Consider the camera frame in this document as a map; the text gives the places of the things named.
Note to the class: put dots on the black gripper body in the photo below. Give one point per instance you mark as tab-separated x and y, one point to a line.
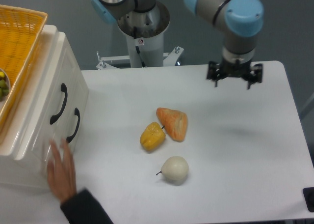
235	70

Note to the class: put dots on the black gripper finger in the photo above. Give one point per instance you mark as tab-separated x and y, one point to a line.
215	73
255	75

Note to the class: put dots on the white top drawer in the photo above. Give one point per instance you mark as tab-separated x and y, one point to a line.
62	68

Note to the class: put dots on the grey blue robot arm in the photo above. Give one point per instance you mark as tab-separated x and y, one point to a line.
240	21

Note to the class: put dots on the black sleeved forearm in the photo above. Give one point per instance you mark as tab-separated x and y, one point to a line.
83	208

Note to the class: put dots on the white drawer cabinet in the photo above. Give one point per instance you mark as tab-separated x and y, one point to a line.
30	171

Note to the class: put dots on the person's hand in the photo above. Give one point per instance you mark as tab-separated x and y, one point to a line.
61	174

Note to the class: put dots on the orange bread piece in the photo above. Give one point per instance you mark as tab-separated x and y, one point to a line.
175	123

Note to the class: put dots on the yellow bell pepper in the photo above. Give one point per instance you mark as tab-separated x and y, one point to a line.
152	137

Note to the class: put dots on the white pear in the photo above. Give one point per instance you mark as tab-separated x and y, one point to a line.
174	171

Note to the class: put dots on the black corner object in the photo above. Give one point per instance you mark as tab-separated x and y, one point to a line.
309	198

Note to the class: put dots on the yellow woven basket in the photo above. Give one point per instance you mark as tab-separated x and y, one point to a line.
20	29

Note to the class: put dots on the white plate with fruit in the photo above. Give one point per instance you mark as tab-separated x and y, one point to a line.
5	87

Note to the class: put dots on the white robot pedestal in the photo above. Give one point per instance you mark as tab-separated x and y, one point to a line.
144	33

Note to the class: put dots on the black top drawer handle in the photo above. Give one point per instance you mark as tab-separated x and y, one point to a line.
58	104

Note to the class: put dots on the black drawer handle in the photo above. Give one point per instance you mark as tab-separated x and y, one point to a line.
74	125
58	104

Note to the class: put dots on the black lower drawer handle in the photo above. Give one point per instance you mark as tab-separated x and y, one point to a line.
74	125

